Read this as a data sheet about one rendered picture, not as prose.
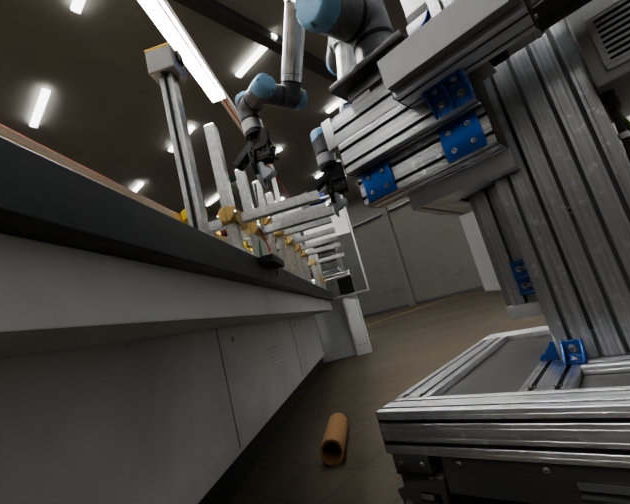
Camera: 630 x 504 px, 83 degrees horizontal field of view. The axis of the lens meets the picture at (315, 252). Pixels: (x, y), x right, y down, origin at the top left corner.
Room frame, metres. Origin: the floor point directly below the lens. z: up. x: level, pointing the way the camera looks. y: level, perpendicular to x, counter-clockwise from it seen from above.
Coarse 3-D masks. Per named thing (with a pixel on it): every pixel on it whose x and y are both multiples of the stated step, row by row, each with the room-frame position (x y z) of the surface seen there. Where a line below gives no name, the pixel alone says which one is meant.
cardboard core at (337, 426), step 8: (336, 416) 1.50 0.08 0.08; (344, 416) 1.54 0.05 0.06; (328, 424) 1.44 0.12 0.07; (336, 424) 1.40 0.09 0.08; (344, 424) 1.45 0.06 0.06; (328, 432) 1.33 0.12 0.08; (336, 432) 1.32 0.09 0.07; (344, 432) 1.38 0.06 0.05; (328, 440) 1.25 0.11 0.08; (336, 440) 1.25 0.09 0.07; (344, 440) 1.32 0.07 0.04; (320, 448) 1.26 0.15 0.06; (328, 448) 1.35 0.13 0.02; (336, 448) 1.37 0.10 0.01; (344, 448) 1.28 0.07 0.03; (320, 456) 1.26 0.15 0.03; (328, 456) 1.29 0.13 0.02; (336, 456) 1.30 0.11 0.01; (328, 464) 1.26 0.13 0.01; (336, 464) 1.25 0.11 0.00
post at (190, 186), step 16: (160, 80) 0.80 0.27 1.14; (176, 80) 0.82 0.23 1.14; (176, 96) 0.79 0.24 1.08; (176, 112) 0.79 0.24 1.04; (176, 128) 0.79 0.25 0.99; (176, 144) 0.80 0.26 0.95; (176, 160) 0.80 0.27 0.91; (192, 160) 0.81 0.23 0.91; (192, 176) 0.79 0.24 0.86; (192, 192) 0.79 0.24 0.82; (192, 208) 0.79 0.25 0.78; (192, 224) 0.80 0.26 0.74
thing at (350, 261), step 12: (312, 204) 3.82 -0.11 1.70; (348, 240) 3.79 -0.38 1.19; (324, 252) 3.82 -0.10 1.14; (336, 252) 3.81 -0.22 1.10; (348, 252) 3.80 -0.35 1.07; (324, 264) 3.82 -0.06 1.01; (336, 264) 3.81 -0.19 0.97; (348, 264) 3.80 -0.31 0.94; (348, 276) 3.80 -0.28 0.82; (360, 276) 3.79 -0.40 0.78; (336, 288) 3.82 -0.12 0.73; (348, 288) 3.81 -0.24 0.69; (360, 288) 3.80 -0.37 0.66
